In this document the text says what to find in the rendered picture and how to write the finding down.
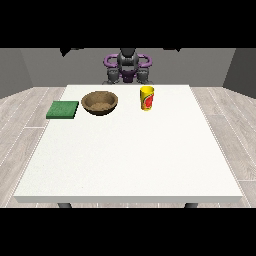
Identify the grey robot trunk purple rings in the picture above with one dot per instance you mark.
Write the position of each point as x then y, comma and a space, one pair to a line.
127, 66

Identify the dark table leg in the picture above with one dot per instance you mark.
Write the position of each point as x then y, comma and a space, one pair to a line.
191, 205
64, 205

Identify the green square pad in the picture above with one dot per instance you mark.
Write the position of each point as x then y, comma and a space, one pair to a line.
62, 109

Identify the yellow cup with melon print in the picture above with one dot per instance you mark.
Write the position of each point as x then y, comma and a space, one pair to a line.
147, 98

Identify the brown wooden bowl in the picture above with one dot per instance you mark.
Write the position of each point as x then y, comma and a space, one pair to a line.
99, 102

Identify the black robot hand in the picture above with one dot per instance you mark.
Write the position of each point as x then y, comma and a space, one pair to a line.
65, 51
174, 49

